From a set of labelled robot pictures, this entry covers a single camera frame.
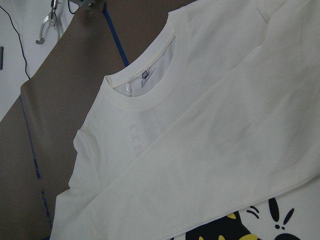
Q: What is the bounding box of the cream long-sleeve cat shirt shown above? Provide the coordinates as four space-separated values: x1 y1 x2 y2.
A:
50 0 320 240

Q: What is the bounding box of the long blue tape strip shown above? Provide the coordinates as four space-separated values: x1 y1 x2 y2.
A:
102 2 130 67

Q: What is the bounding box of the thin black cable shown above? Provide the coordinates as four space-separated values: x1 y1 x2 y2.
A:
0 4 32 80

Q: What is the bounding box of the metal clamp hook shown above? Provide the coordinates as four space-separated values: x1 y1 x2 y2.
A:
35 0 62 45

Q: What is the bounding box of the small grey block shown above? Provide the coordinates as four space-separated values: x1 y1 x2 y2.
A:
0 46 4 70

